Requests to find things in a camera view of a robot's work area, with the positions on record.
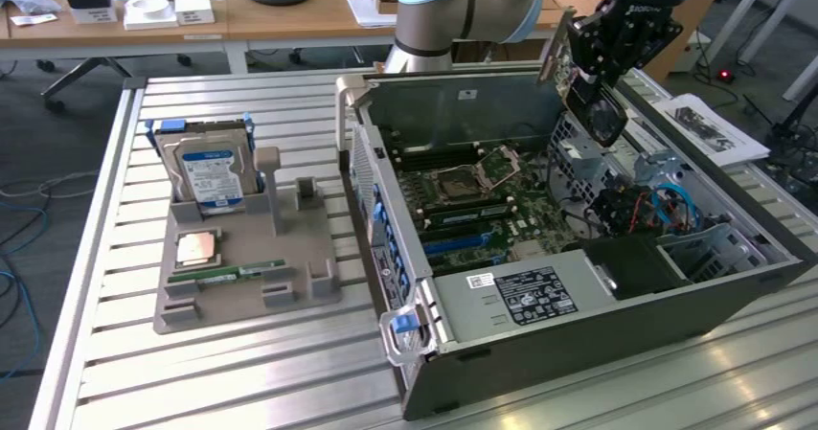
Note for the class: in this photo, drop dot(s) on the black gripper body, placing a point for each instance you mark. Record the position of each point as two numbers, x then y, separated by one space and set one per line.
632 18

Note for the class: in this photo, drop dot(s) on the graphics card with black cooler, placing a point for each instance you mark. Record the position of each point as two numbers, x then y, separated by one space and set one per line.
603 114

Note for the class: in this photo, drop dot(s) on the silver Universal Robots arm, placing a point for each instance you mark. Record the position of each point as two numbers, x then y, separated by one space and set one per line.
433 23

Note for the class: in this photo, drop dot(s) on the power strip with red light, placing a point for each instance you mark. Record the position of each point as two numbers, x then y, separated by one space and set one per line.
724 75

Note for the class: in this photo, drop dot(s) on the printed paper sheets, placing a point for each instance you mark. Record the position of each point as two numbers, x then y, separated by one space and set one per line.
708 133

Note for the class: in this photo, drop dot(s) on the black tripod stand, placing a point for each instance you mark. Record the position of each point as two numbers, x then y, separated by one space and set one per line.
788 130

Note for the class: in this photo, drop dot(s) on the metal socket cover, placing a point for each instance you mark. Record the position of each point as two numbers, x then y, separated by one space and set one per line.
501 166

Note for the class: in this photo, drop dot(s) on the black RAM slot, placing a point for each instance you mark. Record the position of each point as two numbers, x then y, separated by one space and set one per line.
433 150
440 163

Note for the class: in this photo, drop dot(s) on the white paper stack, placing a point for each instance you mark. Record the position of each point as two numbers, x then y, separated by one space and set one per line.
366 11

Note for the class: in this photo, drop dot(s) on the CPU socket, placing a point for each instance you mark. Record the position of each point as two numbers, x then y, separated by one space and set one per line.
456 186

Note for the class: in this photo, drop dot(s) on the green motherboard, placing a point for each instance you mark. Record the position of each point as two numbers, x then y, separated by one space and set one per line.
543 214

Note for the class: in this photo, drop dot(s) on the black RAM stick with sticker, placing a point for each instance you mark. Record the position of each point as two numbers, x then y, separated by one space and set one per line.
463 218

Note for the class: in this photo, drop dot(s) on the wooden office desk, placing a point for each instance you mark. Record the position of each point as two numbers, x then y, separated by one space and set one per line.
64 32
306 23

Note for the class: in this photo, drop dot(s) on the metal disk bay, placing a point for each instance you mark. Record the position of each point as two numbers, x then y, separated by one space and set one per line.
735 253

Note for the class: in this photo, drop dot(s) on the blue expansion slot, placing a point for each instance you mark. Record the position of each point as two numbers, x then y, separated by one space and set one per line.
456 244

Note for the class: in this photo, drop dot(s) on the grey power supply unit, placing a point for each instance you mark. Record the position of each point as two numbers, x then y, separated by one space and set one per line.
472 315

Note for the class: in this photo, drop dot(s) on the small white box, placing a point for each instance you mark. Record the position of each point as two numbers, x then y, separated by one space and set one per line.
193 8

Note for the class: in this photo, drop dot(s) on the open dark PC case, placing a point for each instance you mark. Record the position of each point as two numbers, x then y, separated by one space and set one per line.
575 353

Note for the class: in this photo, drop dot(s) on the hard disk with blue label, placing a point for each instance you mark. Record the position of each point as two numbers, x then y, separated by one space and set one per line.
206 176

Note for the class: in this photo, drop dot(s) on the blue case latch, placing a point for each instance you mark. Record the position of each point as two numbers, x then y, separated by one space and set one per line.
401 327

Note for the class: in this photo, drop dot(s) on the blue disk caddy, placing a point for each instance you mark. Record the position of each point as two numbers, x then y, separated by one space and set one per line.
170 126

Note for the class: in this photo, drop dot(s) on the grey parts rack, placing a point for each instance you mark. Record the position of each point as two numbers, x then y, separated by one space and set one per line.
254 248

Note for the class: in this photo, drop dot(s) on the flat white box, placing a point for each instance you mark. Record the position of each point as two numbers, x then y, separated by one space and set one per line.
149 24

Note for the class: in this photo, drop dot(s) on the white tape roll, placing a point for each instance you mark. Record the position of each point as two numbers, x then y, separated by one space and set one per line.
137 5

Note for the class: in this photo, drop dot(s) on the green RAM stick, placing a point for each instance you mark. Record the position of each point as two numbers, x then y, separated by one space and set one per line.
220 273

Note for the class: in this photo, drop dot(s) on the copper-toned CPU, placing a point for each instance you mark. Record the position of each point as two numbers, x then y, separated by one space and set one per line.
194 249

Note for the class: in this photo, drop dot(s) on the white box with black lid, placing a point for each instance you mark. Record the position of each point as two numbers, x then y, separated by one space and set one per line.
96 15

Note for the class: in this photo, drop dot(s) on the grey office chair base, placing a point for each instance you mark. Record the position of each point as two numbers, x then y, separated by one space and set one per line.
89 68

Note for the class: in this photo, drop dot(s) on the white card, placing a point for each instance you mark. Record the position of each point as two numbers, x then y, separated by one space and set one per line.
32 19

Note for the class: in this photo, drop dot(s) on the white wall box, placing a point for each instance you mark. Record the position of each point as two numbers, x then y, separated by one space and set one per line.
687 59

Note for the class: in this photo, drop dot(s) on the white table frame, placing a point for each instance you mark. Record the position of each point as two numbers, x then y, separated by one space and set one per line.
747 56

